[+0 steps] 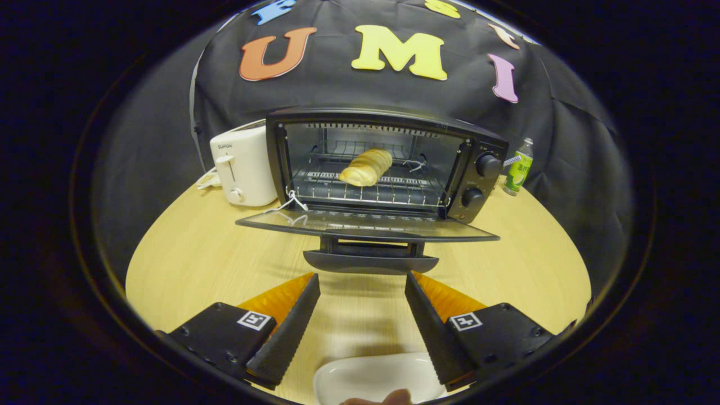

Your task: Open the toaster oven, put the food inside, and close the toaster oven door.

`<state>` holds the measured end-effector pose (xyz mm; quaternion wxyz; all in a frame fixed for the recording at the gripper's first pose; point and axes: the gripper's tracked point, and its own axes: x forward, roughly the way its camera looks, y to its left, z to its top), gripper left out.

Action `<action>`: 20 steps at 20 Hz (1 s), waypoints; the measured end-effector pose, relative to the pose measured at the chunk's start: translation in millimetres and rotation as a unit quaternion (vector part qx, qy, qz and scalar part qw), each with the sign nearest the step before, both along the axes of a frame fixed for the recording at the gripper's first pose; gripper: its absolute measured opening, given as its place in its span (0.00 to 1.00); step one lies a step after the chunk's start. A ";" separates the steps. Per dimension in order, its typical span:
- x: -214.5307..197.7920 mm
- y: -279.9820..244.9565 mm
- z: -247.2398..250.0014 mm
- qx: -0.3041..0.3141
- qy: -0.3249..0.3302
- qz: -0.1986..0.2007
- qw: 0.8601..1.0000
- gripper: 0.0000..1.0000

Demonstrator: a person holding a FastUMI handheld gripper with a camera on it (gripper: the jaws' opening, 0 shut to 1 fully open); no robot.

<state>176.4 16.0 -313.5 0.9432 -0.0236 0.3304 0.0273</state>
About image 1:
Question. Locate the white pop-up toaster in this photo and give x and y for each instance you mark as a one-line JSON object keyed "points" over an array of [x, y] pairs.
{"points": [[250, 169]]}

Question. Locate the small white object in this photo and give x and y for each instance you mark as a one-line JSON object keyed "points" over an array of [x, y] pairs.
{"points": [[208, 180]]}

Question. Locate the black backdrop cloth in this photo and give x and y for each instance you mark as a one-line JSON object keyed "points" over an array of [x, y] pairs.
{"points": [[562, 140]]}

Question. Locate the golden bread roll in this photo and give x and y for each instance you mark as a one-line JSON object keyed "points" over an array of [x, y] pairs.
{"points": [[365, 167]]}

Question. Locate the white plate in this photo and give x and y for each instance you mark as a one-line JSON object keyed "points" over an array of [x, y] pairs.
{"points": [[371, 374]]}

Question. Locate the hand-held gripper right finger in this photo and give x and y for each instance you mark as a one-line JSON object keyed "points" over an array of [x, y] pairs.
{"points": [[430, 332]]}

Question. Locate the black toaster oven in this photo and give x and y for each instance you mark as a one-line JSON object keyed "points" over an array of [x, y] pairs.
{"points": [[365, 228]]}

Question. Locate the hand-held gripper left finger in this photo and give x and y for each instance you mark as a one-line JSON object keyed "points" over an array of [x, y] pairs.
{"points": [[289, 334]]}

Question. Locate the green label drink bottle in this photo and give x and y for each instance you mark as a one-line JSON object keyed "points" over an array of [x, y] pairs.
{"points": [[518, 169]]}

